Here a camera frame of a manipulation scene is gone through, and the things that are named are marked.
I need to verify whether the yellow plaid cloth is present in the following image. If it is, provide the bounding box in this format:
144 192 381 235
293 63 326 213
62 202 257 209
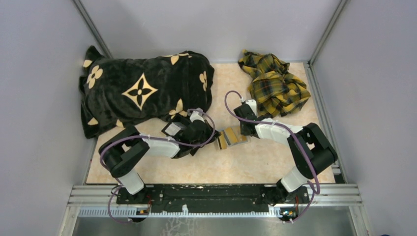
238 50 311 117

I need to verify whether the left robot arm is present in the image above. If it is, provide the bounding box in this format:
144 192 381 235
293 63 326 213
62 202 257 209
99 119 220 204

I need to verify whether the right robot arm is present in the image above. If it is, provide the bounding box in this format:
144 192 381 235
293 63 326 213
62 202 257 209
234 103 338 203

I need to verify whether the white card stack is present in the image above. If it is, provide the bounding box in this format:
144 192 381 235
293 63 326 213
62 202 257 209
163 123 181 136

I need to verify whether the black rectangular box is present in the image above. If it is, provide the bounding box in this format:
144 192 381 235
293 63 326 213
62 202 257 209
162 116 215 159

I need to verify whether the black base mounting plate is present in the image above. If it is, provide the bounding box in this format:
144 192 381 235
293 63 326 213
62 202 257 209
116 184 310 213

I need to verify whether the black floral plush blanket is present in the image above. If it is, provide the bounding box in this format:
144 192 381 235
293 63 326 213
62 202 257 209
79 46 215 139

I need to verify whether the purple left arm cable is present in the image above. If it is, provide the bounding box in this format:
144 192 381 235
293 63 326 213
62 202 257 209
99 108 217 225

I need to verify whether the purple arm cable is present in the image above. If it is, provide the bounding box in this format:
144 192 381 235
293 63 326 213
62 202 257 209
225 90 322 224
99 108 217 225

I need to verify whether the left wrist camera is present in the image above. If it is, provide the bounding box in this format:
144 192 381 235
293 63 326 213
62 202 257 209
189 111 205 123

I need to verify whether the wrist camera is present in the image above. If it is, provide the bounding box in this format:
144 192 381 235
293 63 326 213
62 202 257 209
245 99 258 117
189 111 205 123

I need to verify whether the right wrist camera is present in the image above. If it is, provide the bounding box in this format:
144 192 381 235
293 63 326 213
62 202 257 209
245 99 258 117

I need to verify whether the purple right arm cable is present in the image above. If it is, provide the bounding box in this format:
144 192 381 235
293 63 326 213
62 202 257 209
225 90 322 224

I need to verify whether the white cable duct strip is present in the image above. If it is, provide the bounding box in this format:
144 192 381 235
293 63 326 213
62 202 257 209
78 206 282 218

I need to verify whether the aluminium front rail frame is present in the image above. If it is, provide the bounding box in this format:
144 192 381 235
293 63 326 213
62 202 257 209
67 183 363 207

